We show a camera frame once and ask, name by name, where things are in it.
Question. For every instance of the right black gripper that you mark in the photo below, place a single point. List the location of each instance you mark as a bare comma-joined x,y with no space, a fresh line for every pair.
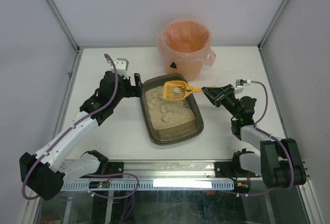
223,96

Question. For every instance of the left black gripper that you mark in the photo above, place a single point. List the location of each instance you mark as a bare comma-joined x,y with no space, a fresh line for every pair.
131,87

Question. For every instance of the orange trash bin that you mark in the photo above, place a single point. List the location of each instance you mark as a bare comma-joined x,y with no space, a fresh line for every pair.
189,69

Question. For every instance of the yellow litter scoop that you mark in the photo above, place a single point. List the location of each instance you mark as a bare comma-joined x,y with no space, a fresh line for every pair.
177,90

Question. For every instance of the grey plastic litter box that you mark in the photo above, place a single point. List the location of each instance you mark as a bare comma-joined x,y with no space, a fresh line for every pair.
176,134

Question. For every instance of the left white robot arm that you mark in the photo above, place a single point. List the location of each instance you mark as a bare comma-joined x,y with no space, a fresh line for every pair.
44,173

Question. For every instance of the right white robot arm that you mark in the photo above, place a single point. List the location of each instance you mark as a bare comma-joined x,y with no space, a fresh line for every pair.
279,162

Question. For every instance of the beige cat litter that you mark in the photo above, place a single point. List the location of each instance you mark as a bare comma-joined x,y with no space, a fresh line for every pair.
167,114

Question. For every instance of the pink plastic bin liner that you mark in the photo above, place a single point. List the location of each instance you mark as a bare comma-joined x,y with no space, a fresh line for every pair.
186,41

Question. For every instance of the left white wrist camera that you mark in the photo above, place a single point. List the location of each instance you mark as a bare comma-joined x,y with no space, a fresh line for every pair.
121,65

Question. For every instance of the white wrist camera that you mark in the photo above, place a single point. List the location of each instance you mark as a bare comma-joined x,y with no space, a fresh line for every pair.
121,65
240,84

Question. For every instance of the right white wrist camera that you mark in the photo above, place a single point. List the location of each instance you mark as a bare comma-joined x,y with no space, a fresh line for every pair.
240,84

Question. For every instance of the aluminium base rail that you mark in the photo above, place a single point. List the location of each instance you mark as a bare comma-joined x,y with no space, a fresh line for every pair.
154,169

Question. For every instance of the white slotted cable duct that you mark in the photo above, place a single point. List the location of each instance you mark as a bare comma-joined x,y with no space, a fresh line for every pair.
149,185

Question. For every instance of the left aluminium frame post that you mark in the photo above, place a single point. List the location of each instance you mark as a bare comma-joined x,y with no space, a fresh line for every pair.
62,24

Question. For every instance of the aluminium frame post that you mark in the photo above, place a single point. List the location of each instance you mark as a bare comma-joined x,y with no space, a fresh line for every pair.
62,24
272,24

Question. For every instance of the right aluminium frame post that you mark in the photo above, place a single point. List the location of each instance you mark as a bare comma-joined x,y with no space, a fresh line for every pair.
272,24

